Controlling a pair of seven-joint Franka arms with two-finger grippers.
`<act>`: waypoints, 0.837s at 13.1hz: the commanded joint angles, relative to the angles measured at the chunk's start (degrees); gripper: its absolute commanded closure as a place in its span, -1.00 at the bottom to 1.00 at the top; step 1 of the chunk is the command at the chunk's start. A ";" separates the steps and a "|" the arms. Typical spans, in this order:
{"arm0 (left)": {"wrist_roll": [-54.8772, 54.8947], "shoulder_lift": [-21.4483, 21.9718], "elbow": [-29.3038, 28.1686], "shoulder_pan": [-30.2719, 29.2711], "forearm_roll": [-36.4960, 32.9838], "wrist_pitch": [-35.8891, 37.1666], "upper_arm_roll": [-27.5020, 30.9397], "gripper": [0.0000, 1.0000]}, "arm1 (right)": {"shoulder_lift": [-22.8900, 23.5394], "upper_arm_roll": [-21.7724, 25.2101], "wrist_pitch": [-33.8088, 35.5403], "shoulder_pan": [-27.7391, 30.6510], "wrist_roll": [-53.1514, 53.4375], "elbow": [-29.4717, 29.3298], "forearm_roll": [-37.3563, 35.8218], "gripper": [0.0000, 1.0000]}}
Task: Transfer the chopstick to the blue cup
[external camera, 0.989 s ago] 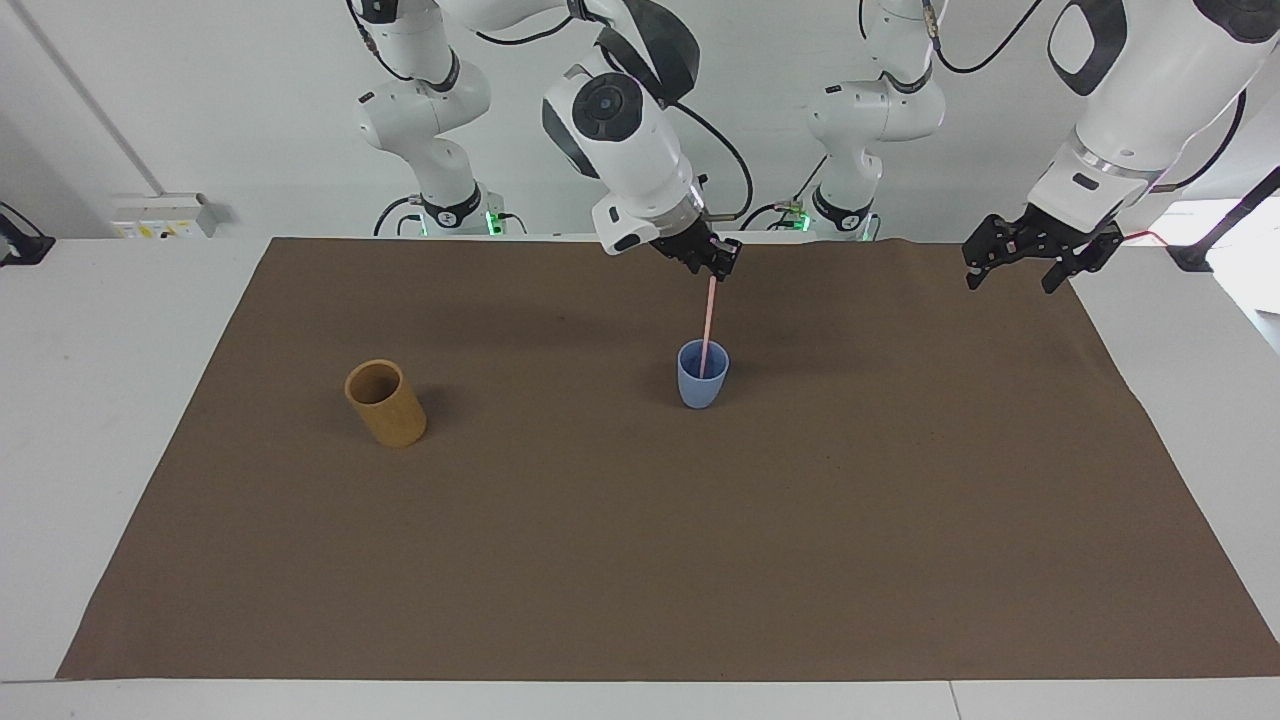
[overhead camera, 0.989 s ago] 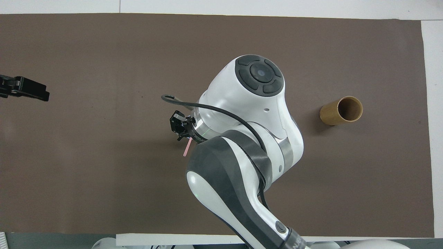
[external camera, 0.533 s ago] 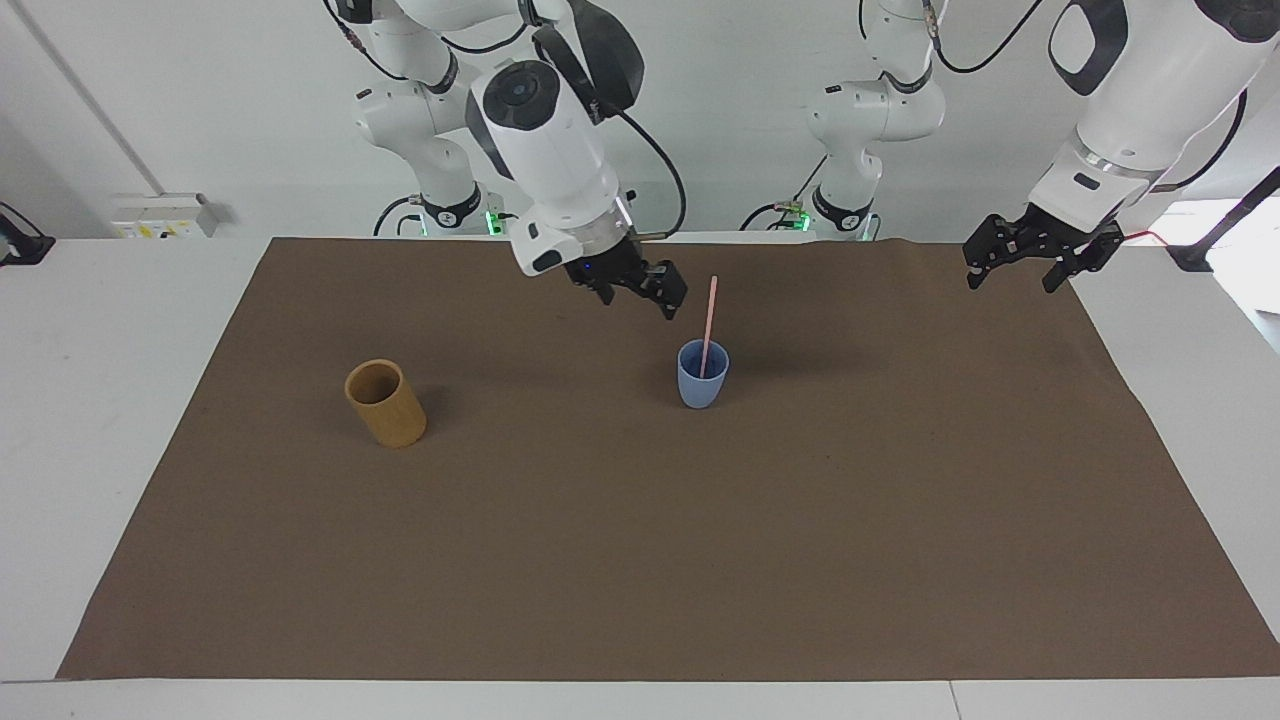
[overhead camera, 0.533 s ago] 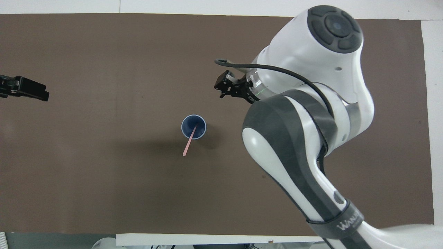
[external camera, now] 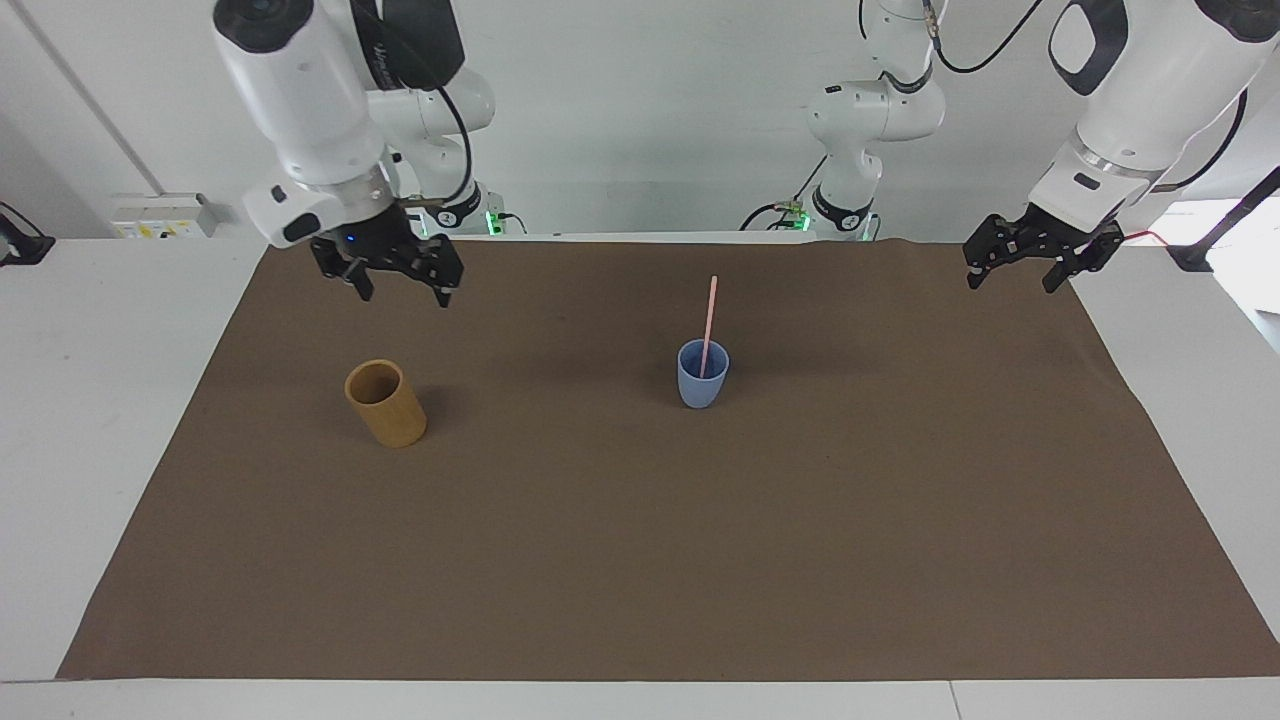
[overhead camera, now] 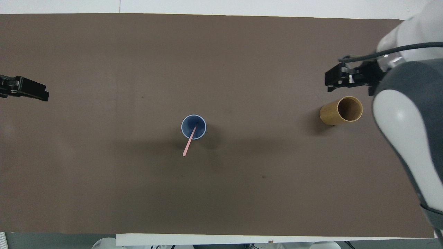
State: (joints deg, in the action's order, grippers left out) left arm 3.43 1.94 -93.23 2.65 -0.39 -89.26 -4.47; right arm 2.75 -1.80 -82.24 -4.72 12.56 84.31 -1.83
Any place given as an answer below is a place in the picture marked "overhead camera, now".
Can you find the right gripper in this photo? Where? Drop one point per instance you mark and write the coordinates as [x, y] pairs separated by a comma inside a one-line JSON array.
[[371, 74]]

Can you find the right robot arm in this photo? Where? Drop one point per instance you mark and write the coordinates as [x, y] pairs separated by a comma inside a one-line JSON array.
[[398, 117]]

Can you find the bamboo cup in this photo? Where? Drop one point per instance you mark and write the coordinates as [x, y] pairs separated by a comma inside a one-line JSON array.
[[330, 114]]

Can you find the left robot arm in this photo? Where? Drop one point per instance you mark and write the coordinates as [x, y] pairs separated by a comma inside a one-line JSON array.
[[104, 244]]

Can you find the pink chopstick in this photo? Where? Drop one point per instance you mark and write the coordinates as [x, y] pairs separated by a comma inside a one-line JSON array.
[[189, 143]]

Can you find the blue cup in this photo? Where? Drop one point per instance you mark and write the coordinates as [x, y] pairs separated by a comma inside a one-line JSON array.
[[200, 131]]

